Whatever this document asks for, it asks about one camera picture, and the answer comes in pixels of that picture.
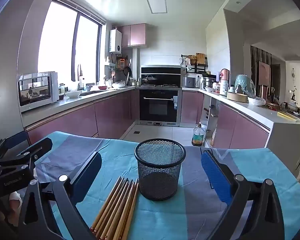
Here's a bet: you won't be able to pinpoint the teal plastic covered appliance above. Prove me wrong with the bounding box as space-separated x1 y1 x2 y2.
234 74 256 98

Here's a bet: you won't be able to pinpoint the ceiling light panel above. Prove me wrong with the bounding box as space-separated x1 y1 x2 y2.
145 0 168 14

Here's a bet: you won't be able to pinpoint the pot with glass lid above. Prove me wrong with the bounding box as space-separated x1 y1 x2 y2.
141 74 158 86

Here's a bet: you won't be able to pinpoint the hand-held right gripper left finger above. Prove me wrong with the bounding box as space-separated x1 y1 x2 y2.
16 151 103 240

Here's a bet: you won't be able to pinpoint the round bamboo steamer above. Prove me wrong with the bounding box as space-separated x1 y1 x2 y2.
226 91 248 103

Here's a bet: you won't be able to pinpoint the wide white bowl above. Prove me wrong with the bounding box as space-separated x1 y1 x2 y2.
65 90 82 99

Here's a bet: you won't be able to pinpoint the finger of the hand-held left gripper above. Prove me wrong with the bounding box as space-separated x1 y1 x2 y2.
0 131 28 159
0 138 53 167

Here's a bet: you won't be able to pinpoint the black mesh utensil holder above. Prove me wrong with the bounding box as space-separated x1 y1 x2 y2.
134 138 187 202

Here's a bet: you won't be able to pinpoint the pink base cabinets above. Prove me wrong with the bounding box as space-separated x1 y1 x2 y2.
25 89 140 145
180 90 270 150

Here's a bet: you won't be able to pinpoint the stainless steel steamer pot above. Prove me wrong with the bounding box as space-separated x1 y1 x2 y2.
202 76 216 90

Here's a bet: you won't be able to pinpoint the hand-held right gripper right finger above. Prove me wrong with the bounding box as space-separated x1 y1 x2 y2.
201 149 286 240

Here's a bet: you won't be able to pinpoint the white bowl with plastic wrap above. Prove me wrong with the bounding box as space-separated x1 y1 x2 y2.
247 97 266 106

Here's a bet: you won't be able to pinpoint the wall rack of kitchen utensils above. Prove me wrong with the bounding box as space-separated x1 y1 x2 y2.
105 54 132 80

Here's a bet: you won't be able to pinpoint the white thermos jar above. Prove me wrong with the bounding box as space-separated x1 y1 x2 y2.
219 80 228 96

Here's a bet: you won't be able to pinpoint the bundle of wooden chopsticks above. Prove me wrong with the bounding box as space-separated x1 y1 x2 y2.
89 176 140 240

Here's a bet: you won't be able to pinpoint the person's left hand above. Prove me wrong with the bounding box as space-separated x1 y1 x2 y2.
4 191 23 222

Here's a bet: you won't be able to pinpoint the black built-in oven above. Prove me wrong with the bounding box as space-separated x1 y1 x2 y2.
139 89 180 125

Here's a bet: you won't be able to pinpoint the framed wall painting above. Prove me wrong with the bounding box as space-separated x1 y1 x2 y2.
258 61 271 86

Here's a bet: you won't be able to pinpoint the white water heater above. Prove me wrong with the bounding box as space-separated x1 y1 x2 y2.
109 29 122 53

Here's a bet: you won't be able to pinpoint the kitchen window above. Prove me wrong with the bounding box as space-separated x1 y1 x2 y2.
37 0 106 88

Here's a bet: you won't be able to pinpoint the cooking oil bottle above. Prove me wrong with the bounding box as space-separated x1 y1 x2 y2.
191 123 205 147

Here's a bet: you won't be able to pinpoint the white microwave oven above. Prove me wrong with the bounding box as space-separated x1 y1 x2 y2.
17 71 59 112

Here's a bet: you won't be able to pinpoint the black range hood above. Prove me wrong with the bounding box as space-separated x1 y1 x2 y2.
141 65 182 87

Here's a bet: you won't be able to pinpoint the dark dining table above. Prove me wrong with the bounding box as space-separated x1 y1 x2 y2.
265 100 300 124

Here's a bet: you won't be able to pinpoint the pink wall cabinets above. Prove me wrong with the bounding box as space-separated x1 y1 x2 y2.
117 23 147 48

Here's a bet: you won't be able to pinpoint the silver rice cooker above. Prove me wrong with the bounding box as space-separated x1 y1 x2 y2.
183 76 197 88

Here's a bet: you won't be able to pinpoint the yellow rolling stick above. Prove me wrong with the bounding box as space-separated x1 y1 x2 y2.
277 112 298 122

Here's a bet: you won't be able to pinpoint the pink kettle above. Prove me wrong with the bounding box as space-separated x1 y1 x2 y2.
219 68 231 82

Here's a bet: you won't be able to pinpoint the black countertop rack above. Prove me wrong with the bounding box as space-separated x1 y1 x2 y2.
181 54 208 75

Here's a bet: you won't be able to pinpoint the blue grey patterned tablecloth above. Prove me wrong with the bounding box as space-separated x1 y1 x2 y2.
15 131 300 240

